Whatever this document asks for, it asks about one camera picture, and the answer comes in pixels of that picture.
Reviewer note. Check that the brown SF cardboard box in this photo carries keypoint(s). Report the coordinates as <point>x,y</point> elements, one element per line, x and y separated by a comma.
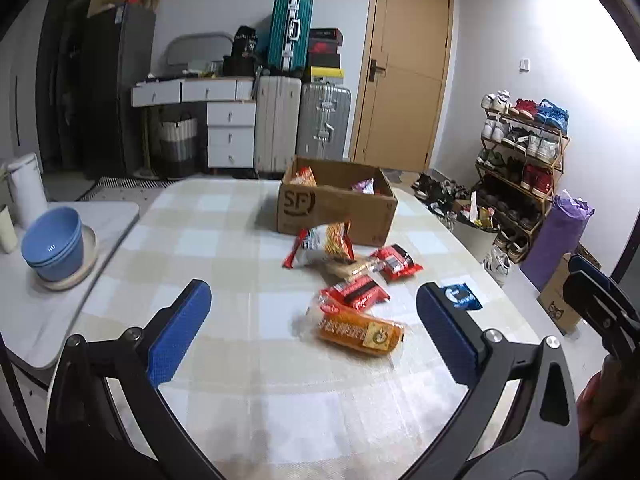
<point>318,191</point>

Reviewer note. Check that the white drawer desk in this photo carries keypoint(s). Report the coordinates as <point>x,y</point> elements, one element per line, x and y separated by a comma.
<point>230,113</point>

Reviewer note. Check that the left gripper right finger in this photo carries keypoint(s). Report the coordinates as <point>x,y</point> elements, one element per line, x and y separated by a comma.
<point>518,419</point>

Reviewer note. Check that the stacked shoe boxes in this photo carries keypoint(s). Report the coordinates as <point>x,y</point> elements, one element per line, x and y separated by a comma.
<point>324,61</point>

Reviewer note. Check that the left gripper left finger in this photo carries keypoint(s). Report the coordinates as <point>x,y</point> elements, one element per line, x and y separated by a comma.
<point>106,416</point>

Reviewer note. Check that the wooden door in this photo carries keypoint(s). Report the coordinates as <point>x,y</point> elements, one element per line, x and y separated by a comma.
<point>402,83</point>

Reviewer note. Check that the beige biscuit packet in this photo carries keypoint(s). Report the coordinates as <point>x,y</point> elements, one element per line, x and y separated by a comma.
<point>350,270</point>

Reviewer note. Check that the teal suitcase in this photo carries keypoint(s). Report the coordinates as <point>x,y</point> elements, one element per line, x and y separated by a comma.
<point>289,36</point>

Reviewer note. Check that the beige plate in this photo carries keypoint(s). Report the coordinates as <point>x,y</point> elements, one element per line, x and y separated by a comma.
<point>73,265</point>

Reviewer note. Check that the person's right hand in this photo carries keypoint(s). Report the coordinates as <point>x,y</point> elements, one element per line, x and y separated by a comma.
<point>603,400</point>

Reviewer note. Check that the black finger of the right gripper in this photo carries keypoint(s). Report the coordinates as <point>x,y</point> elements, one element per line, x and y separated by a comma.
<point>603,305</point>

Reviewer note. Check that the trash bin with bag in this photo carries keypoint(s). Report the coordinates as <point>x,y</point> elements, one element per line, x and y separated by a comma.
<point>476,239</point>

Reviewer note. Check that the red noodle stick snack bag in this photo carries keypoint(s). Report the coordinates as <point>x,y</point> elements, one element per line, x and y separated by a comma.
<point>320,244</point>

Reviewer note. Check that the wooden shoe rack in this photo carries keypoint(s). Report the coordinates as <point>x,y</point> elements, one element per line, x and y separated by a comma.
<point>521,160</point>

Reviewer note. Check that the purple rolled yoga mat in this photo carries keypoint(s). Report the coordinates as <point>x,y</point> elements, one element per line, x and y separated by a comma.
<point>560,233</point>

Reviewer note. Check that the black refrigerator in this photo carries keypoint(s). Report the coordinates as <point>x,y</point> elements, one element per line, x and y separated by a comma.
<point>116,55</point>

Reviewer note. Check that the white kettle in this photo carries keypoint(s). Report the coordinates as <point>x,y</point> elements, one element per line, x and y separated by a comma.
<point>26,189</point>

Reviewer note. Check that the orange cracker packet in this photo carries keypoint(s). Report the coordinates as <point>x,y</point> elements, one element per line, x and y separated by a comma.
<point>352,329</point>

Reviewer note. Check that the patterned floor rug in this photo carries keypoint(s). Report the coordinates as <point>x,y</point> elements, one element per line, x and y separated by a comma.
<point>148,191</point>

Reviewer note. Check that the red black snack packet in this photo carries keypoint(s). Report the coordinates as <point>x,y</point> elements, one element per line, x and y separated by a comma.
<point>359,293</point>

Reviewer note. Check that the stacked blue bowls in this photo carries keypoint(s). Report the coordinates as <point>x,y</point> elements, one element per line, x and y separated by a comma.
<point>50,235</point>

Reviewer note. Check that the blue small snack packet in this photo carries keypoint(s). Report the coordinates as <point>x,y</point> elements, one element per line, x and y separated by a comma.
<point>461,297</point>

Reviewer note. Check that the woven laundry basket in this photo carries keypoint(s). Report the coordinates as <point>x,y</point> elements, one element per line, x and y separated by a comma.
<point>178,146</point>

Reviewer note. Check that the silver aluminium suitcase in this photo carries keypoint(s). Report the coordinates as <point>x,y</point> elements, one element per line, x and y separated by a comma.
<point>323,121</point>

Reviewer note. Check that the beige hard suitcase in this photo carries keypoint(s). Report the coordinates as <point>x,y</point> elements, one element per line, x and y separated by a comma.
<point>277,109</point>

